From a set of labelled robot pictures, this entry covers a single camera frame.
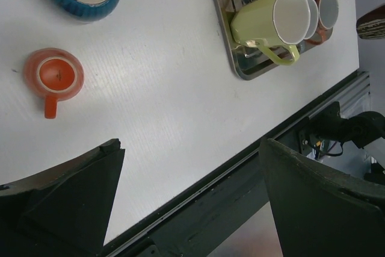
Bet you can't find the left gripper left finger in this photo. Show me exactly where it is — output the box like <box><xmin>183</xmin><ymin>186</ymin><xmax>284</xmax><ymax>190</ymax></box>
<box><xmin>1</xmin><ymin>138</ymin><xmax>125</xmax><ymax>256</ymax></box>

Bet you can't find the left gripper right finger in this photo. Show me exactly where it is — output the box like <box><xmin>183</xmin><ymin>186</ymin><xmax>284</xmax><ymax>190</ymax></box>
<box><xmin>259</xmin><ymin>138</ymin><xmax>384</xmax><ymax>256</ymax></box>

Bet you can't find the pale yellow-green mug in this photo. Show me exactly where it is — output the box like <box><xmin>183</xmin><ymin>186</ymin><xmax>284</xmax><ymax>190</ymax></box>
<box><xmin>230</xmin><ymin>0</ymin><xmax>310</xmax><ymax>66</ymax></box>

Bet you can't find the pink mug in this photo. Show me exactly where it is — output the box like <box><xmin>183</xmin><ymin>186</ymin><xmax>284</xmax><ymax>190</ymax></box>
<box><xmin>307</xmin><ymin>0</ymin><xmax>339</xmax><ymax>45</ymax></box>

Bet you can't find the grey-blue mug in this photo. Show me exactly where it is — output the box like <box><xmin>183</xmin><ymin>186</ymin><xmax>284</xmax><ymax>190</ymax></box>
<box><xmin>304</xmin><ymin>0</ymin><xmax>319</xmax><ymax>40</ymax></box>

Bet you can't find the brown striped mug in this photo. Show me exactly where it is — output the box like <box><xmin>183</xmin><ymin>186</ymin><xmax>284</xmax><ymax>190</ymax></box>
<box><xmin>356</xmin><ymin>4</ymin><xmax>385</xmax><ymax>40</ymax></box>

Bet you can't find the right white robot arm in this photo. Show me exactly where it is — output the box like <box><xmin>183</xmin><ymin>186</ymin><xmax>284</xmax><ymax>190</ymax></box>
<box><xmin>305</xmin><ymin>110</ymin><xmax>384</xmax><ymax>157</ymax></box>

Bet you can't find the small orange cup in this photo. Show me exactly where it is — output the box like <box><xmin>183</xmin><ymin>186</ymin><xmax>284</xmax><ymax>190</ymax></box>
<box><xmin>23</xmin><ymin>48</ymin><xmax>84</xmax><ymax>119</ymax></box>

